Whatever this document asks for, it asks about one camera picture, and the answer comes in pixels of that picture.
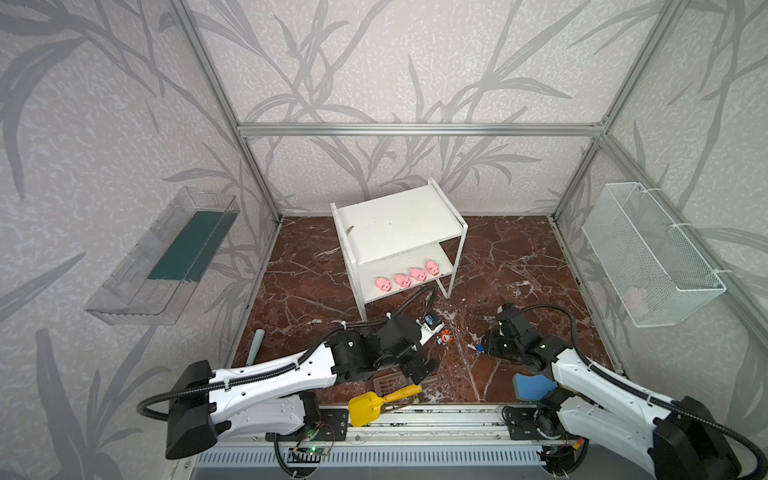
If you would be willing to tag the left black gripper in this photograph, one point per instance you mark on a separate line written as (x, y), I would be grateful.
(417, 358)

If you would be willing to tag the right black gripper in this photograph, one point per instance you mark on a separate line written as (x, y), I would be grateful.
(492, 344)

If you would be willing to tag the orange blue cat figurine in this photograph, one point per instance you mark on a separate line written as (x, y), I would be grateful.
(444, 337)

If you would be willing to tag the pink pig toy pair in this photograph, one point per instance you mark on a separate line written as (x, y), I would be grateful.
(402, 280)
(383, 284)

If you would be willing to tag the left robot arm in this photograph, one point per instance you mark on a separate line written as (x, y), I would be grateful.
(275, 397)

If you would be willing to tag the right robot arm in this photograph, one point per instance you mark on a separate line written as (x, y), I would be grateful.
(670, 439)

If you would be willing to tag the white two-tier shelf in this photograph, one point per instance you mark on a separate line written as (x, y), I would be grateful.
(391, 234)

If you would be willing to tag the brown slotted spatula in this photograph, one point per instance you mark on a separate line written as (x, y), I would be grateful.
(389, 383)

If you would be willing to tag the blue sponge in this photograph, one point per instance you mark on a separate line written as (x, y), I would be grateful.
(529, 388)

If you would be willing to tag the yellow toy shovel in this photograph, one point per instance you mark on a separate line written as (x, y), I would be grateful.
(366, 408)

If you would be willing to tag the pink toy in basket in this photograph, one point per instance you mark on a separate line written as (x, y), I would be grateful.
(635, 301)

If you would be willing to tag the green circuit board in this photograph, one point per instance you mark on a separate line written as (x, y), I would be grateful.
(310, 454)

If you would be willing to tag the light blue round object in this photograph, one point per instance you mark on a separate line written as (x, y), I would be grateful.
(255, 347)

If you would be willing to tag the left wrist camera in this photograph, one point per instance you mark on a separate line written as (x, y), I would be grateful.
(430, 325)

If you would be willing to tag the aluminium front rail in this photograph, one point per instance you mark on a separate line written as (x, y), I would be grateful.
(420, 426)

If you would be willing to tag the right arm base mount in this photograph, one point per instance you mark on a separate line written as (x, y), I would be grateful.
(528, 422)

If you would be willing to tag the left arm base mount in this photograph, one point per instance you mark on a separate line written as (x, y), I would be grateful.
(312, 423)

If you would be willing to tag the white wire mesh basket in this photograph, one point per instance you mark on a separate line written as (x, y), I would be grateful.
(640, 245)

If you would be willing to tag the clear plastic wall bin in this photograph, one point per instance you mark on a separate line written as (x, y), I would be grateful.
(159, 276)

